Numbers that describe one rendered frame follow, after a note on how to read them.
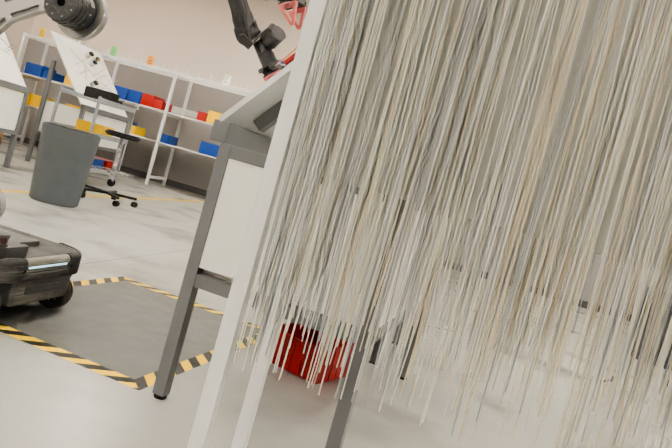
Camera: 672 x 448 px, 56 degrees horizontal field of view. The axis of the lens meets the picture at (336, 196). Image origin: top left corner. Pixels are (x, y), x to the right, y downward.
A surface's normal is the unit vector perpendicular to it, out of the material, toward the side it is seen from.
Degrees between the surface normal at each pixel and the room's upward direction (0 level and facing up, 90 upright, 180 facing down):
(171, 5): 90
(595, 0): 90
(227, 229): 90
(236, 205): 90
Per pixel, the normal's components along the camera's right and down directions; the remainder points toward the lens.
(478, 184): -0.18, -0.03
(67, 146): 0.34, 0.18
